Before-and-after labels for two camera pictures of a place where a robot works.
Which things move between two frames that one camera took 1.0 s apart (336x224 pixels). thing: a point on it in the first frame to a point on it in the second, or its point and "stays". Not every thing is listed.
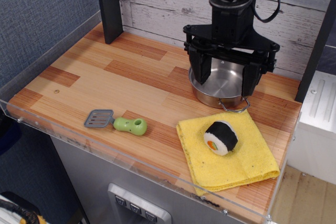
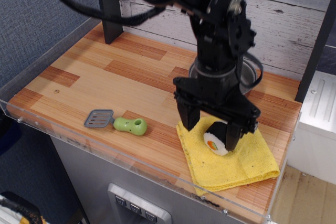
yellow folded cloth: x=250 y=160 stays
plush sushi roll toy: x=221 y=138 stays
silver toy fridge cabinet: x=111 y=191 stays
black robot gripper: x=232 y=36 to x=221 y=96
